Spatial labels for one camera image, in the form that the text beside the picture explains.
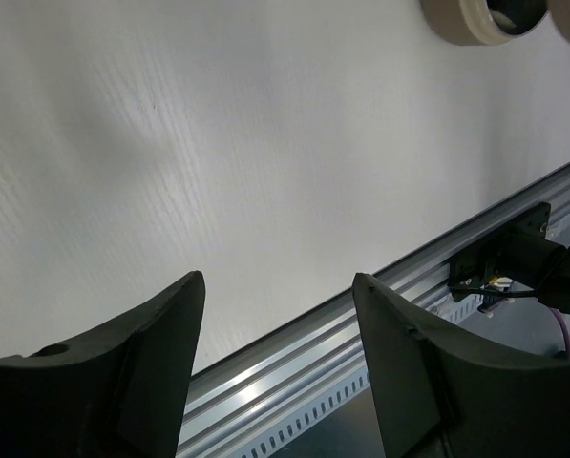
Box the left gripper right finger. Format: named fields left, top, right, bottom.
left=352, top=273, right=570, bottom=457

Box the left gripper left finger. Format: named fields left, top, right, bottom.
left=0, top=271, right=205, bottom=457

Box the grey steel lunch box container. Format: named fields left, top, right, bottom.
left=420, top=0, right=547, bottom=46

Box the aluminium front rail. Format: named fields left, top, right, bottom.
left=177, top=163, right=570, bottom=457

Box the white slotted cable duct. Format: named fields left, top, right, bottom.
left=205, top=362, right=369, bottom=457

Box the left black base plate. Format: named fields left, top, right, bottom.
left=448, top=202, right=564, bottom=302

